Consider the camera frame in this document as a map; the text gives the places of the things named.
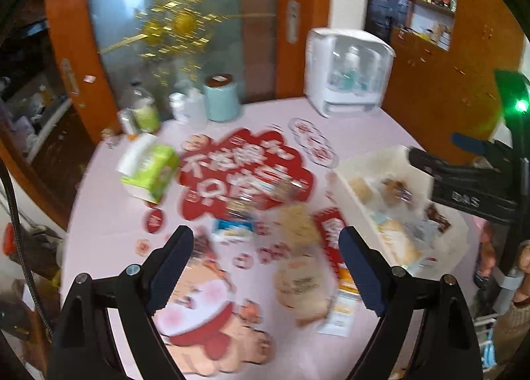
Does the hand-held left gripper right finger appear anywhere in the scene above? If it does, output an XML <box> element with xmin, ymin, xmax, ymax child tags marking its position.
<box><xmin>338</xmin><ymin>226</ymin><xmax>483</xmax><ymax>380</ymax></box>

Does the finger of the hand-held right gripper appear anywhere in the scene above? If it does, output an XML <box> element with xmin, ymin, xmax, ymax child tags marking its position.
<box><xmin>408</xmin><ymin>147</ymin><xmax>458</xmax><ymax>183</ymax></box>
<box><xmin>451</xmin><ymin>132</ymin><xmax>500</xmax><ymax>157</ymax></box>

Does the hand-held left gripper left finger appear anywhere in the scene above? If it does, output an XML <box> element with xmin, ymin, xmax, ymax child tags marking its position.
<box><xmin>52</xmin><ymin>225</ymin><xmax>194</xmax><ymax>380</ymax></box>

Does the white plastic bin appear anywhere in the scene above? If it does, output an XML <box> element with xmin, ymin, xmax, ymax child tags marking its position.
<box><xmin>335</xmin><ymin>144</ymin><xmax>473</xmax><ymax>278</ymax></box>

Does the brown chocolate packet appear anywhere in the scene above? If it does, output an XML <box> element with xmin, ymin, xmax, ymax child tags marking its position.
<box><xmin>426</xmin><ymin>203</ymin><xmax>453</xmax><ymax>232</ymax></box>

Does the orange oat bar packet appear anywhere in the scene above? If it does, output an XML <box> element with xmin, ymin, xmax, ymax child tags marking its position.
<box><xmin>318</xmin><ymin>263</ymin><xmax>362</xmax><ymax>338</ymax></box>

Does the large bread packet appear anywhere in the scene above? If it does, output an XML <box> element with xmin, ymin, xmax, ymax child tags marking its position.
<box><xmin>376</xmin><ymin>215</ymin><xmax>424</xmax><ymax>270</ymax></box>

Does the white foil snack packet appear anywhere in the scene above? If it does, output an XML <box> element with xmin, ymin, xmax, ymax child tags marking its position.
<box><xmin>409</xmin><ymin>218</ymin><xmax>436</xmax><ymax>242</ymax></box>

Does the beige cracker packet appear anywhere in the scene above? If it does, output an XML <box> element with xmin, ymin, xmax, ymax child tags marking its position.
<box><xmin>273</xmin><ymin>255</ymin><xmax>333</xmax><ymax>323</ymax></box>

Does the clear puffed cake packet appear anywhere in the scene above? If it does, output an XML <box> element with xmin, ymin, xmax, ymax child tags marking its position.
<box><xmin>348</xmin><ymin>176</ymin><xmax>374</xmax><ymax>204</ymax></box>

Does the blue snack packet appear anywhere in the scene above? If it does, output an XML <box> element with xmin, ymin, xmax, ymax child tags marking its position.
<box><xmin>211</xmin><ymin>216</ymin><xmax>256</xmax><ymax>245</ymax></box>

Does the clear tray of pale biscuits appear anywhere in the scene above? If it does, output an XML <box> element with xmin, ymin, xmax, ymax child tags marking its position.
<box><xmin>277</xmin><ymin>204</ymin><xmax>320</xmax><ymax>257</ymax></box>

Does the clear dark nut packet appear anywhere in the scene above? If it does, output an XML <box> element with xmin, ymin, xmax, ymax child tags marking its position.
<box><xmin>226</xmin><ymin>197</ymin><xmax>258</xmax><ymax>220</ymax></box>

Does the person's right forearm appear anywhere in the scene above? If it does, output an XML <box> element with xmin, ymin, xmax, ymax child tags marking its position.
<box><xmin>492</xmin><ymin>297</ymin><xmax>530</xmax><ymax>369</ymax></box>

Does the person's right hand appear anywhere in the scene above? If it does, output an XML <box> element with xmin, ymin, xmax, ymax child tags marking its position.
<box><xmin>475</xmin><ymin>225</ymin><xmax>530</xmax><ymax>303</ymax></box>

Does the wooden cabinet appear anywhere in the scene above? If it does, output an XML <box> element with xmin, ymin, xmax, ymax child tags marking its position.
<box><xmin>383</xmin><ymin>26</ymin><xmax>523</xmax><ymax>146</ymax></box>

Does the green tissue box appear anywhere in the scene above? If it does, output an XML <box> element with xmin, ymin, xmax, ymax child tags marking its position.
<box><xmin>116</xmin><ymin>134</ymin><xmax>181</xmax><ymax>205</ymax></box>

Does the white cosmetic storage box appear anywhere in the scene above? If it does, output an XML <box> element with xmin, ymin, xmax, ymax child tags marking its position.
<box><xmin>304</xmin><ymin>27</ymin><xmax>396</xmax><ymax>118</ymax></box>

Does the silver metal can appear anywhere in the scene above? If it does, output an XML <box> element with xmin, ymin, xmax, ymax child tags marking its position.
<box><xmin>117</xmin><ymin>111</ymin><xmax>137</xmax><ymax>136</ymax></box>

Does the glass bottle with green label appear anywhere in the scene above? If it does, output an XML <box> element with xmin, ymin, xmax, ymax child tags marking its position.
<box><xmin>128</xmin><ymin>82</ymin><xmax>161</xmax><ymax>134</ymax></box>

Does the white pill bottle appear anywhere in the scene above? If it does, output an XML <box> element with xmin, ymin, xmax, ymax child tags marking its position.
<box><xmin>169</xmin><ymin>92</ymin><xmax>189</xmax><ymax>124</ymax></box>

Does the clear squeeze wash bottle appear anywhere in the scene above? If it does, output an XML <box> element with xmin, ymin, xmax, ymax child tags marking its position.
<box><xmin>176</xmin><ymin>80</ymin><xmax>208</xmax><ymax>128</ymax></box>

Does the teal canister with brown lid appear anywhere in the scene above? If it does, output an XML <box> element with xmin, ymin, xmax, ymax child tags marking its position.
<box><xmin>203</xmin><ymin>74</ymin><xmax>241</xmax><ymax>122</ymax></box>

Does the gold door ornament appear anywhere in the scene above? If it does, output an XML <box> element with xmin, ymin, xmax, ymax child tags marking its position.
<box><xmin>99</xmin><ymin>0</ymin><xmax>276</xmax><ymax>87</ymax></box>

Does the silver door handle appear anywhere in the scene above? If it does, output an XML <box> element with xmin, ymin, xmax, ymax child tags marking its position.
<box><xmin>61</xmin><ymin>59</ymin><xmax>80</xmax><ymax>96</ymax></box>
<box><xmin>287</xmin><ymin>0</ymin><xmax>299</xmax><ymax>43</ymax></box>

